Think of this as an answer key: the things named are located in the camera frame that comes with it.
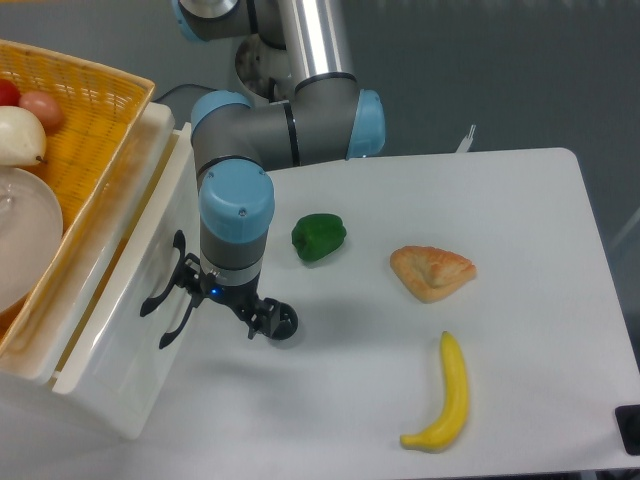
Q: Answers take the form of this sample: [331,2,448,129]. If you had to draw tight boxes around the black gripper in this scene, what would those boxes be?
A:
[177,253,282,340]

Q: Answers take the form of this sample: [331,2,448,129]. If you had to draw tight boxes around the white top drawer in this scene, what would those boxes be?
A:
[53,124,199,439]

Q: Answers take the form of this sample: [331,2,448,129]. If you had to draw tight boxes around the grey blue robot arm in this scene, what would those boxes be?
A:
[168,1,386,340]

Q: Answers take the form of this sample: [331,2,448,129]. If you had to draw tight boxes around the white drawer cabinet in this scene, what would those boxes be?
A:
[1,104,176,430]

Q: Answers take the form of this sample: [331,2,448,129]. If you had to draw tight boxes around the black round fruit toy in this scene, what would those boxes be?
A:
[270,302,299,341]

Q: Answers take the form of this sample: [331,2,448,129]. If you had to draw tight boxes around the green bell pepper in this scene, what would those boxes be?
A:
[291,213,347,262]

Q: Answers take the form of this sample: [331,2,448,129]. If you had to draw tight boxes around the orange pastry bread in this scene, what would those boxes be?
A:
[389,246,477,303]

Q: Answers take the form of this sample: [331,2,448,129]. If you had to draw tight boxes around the white plate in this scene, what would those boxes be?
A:
[1,167,63,311]

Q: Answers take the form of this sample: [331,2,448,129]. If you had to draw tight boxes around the yellow woven basket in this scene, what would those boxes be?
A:
[1,40,155,353]

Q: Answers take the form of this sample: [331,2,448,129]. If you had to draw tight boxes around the yellow banana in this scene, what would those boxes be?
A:
[400,331,470,452]

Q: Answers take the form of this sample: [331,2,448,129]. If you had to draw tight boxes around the white pear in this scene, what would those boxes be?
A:
[1,106,47,167]

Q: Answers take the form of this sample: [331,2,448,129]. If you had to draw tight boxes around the pink peach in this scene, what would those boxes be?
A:
[18,91,64,131]

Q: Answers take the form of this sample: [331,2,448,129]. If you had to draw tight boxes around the red tomato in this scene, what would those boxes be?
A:
[0,79,21,106]

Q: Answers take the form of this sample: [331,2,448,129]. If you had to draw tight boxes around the black corner object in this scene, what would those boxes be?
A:
[614,404,640,456]

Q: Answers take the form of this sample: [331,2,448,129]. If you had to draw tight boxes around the black lower drawer handle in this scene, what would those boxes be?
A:
[158,297,195,350]

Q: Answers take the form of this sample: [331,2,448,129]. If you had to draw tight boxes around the black floor cable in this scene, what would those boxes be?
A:
[154,83,221,104]

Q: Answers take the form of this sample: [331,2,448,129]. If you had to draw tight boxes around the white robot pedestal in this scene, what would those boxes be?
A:
[235,34,295,105]

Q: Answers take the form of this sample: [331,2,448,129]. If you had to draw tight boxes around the metal table clamp bracket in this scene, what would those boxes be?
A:
[456,124,476,153]

